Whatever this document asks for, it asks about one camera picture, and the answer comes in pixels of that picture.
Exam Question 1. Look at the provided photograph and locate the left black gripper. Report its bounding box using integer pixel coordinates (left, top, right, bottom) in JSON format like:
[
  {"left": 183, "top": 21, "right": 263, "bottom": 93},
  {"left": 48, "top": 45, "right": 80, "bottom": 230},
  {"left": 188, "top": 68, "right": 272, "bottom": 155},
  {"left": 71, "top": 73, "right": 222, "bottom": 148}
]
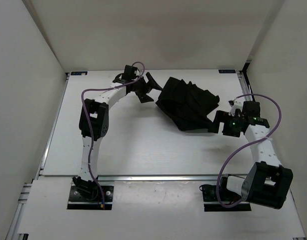
[{"left": 131, "top": 72, "right": 163, "bottom": 103}]

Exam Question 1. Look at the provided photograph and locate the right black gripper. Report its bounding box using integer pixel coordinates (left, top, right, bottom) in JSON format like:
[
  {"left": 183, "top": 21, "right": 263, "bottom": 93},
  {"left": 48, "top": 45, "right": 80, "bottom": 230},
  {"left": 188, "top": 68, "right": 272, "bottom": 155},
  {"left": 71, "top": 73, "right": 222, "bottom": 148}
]
[{"left": 207, "top": 110, "right": 243, "bottom": 137}]

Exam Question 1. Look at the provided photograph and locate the black pleated skirt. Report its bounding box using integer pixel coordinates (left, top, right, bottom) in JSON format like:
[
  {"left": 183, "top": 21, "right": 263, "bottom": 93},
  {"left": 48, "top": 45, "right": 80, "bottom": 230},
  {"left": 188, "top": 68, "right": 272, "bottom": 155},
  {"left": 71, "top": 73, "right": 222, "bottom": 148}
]
[{"left": 156, "top": 77, "right": 220, "bottom": 131}]

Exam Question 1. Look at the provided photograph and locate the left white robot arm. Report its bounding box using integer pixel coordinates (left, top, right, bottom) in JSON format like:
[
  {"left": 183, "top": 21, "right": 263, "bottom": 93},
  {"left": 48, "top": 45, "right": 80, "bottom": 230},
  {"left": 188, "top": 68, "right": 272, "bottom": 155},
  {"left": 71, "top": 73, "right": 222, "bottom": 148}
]
[{"left": 73, "top": 64, "right": 163, "bottom": 201}]

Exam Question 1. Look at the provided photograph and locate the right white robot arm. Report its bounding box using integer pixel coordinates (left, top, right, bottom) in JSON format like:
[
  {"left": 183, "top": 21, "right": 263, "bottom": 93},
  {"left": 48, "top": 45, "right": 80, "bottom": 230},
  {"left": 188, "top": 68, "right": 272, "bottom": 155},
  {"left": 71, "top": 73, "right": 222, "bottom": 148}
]
[{"left": 209, "top": 109, "right": 293, "bottom": 210}]

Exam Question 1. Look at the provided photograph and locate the right blue corner label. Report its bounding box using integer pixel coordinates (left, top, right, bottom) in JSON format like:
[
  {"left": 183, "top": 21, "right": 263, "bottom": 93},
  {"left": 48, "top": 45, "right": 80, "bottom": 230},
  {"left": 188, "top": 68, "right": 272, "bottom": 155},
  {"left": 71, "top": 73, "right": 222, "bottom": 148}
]
[{"left": 218, "top": 69, "right": 236, "bottom": 74}]

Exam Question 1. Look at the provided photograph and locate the blue corner label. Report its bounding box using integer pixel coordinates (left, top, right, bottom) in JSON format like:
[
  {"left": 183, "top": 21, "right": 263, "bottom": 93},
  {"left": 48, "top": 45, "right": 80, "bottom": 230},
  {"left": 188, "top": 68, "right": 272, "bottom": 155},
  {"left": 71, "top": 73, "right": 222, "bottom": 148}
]
[
  {"left": 70, "top": 71, "right": 88, "bottom": 76},
  {"left": 218, "top": 69, "right": 236, "bottom": 74}
]

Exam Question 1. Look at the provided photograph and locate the left blue corner label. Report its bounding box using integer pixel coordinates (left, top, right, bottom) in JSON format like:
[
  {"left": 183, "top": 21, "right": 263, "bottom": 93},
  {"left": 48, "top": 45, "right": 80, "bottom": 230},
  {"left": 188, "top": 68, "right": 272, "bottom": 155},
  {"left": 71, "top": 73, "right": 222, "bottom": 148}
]
[{"left": 70, "top": 71, "right": 88, "bottom": 76}]

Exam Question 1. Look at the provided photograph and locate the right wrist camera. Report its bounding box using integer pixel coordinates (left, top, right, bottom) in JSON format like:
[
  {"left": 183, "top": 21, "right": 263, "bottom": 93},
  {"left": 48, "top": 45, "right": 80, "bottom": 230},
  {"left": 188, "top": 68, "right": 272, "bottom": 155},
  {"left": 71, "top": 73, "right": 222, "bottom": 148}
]
[{"left": 229, "top": 99, "right": 261, "bottom": 118}]

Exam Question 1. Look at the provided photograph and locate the right aluminium side rail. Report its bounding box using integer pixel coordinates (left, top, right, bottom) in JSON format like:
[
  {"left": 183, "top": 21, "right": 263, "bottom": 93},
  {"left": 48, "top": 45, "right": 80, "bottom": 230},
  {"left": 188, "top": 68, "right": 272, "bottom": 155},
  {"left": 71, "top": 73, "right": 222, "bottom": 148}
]
[{"left": 237, "top": 59, "right": 253, "bottom": 94}]

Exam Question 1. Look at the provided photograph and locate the aluminium side rail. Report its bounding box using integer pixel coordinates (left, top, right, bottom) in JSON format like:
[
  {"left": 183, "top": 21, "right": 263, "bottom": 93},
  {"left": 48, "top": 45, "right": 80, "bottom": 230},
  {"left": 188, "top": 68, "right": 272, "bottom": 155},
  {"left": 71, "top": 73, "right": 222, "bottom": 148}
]
[
  {"left": 3, "top": 74, "right": 71, "bottom": 240},
  {"left": 237, "top": 59, "right": 253, "bottom": 94}
]

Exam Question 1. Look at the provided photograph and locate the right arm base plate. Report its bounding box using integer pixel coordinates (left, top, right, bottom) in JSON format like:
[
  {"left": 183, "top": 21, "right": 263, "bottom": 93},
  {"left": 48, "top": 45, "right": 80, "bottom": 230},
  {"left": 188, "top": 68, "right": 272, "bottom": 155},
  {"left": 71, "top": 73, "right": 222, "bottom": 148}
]
[{"left": 199, "top": 177, "right": 252, "bottom": 212}]

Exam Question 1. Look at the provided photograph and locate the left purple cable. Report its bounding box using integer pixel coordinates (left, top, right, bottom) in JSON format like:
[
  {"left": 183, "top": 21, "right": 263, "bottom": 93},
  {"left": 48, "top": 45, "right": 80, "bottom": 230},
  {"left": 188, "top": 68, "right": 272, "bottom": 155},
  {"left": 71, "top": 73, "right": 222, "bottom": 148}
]
[{"left": 80, "top": 61, "right": 146, "bottom": 210}]

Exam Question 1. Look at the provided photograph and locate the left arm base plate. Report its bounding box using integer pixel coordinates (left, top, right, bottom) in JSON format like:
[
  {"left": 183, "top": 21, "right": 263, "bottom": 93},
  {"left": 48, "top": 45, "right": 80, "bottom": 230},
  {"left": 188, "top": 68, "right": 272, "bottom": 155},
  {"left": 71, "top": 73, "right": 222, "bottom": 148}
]
[{"left": 67, "top": 183, "right": 114, "bottom": 211}]

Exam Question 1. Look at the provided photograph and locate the left aluminium side rail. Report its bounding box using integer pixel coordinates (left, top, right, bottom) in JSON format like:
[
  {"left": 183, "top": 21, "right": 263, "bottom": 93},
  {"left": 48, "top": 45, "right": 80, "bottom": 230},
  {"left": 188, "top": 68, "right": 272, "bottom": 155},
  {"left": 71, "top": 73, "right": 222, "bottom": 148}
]
[{"left": 3, "top": 74, "right": 71, "bottom": 240}]

